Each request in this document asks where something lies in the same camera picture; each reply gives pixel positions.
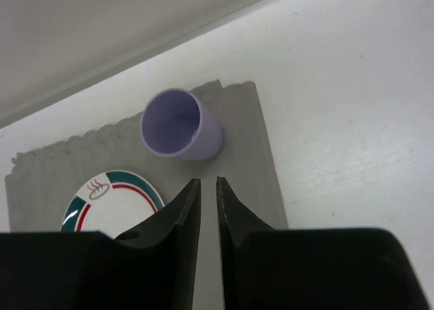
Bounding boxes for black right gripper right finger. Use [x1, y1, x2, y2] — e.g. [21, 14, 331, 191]
[216, 177, 429, 309]

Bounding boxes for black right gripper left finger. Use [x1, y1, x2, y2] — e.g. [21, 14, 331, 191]
[1, 179, 201, 309]

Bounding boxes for white plate with green rim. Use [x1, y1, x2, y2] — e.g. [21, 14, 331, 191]
[60, 170, 165, 238]

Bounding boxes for grey cloth placemat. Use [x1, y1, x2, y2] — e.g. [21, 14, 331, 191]
[5, 81, 288, 232]

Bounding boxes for lilac plastic cup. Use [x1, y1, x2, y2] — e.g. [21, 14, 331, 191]
[140, 88, 224, 161]

